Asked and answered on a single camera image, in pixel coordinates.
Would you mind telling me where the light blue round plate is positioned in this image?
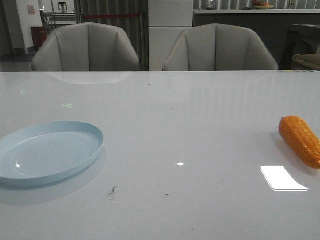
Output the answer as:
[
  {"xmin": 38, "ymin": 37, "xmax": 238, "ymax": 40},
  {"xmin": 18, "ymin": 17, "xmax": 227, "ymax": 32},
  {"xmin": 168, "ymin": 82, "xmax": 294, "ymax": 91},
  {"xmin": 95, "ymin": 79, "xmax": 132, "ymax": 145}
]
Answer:
[{"xmin": 0, "ymin": 121, "xmax": 104, "ymax": 187}]

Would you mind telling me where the orange corn cob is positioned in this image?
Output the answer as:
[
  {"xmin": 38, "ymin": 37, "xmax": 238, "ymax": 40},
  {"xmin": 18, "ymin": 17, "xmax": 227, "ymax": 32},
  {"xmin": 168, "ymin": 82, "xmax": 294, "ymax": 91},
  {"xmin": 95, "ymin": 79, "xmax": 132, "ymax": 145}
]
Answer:
[{"xmin": 278, "ymin": 115, "xmax": 320, "ymax": 170}]

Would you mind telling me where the right beige upholstered chair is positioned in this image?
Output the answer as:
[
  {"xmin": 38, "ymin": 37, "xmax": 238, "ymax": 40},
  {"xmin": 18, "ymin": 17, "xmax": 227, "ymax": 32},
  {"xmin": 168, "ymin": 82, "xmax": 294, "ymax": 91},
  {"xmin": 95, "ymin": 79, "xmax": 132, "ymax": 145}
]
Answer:
[{"xmin": 162, "ymin": 23, "xmax": 279, "ymax": 72}]

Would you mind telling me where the beige upholstered chair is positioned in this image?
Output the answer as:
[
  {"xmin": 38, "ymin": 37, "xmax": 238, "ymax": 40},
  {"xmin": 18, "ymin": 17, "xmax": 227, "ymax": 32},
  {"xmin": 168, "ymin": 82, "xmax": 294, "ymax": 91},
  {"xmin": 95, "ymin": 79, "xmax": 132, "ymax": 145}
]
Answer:
[
  {"xmin": 162, "ymin": 23, "xmax": 279, "ymax": 72},
  {"xmin": 31, "ymin": 22, "xmax": 140, "ymax": 72}
]

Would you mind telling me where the white cabinet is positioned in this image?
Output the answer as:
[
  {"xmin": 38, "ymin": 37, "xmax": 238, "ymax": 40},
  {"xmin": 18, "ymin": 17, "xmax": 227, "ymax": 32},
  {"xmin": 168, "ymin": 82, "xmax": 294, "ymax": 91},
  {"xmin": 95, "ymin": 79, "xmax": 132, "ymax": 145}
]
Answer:
[{"xmin": 148, "ymin": 0, "xmax": 194, "ymax": 72}]

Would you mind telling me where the left beige upholstered chair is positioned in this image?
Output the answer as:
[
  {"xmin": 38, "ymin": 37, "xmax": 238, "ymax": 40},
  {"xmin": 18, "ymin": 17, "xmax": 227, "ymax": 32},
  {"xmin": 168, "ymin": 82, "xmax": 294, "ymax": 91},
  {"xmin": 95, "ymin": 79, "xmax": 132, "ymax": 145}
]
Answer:
[{"xmin": 31, "ymin": 22, "xmax": 140, "ymax": 72}]

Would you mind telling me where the metal cart with kettle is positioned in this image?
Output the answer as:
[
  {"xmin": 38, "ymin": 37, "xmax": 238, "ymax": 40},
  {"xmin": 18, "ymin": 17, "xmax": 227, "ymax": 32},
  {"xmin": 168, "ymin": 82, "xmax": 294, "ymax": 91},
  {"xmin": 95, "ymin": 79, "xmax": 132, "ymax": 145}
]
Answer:
[{"xmin": 38, "ymin": 0, "xmax": 76, "ymax": 31}]

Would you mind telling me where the dark grey counter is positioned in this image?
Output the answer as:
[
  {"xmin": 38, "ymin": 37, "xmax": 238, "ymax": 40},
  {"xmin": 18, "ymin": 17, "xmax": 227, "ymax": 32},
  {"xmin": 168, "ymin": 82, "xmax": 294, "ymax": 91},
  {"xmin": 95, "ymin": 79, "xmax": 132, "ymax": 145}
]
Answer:
[{"xmin": 193, "ymin": 9, "xmax": 320, "ymax": 68}]

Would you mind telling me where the red bin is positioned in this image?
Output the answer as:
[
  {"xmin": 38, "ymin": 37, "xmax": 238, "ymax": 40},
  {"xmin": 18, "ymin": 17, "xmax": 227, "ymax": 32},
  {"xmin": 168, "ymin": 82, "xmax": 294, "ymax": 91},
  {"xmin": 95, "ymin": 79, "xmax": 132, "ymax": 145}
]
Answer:
[{"xmin": 30, "ymin": 26, "xmax": 47, "ymax": 51}]

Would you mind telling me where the fruit bowl on counter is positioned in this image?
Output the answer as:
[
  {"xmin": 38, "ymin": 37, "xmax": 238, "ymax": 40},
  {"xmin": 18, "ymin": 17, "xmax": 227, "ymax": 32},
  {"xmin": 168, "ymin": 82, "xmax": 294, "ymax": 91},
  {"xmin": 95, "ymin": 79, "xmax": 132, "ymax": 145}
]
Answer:
[{"xmin": 251, "ymin": 0, "xmax": 274, "ymax": 10}]

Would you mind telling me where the tan cushion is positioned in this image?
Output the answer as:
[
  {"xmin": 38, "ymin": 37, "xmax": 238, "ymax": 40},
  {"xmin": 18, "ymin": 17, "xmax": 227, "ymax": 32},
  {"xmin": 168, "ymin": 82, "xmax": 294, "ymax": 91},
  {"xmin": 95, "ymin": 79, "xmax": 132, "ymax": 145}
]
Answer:
[{"xmin": 292, "ymin": 53, "xmax": 320, "ymax": 71}]

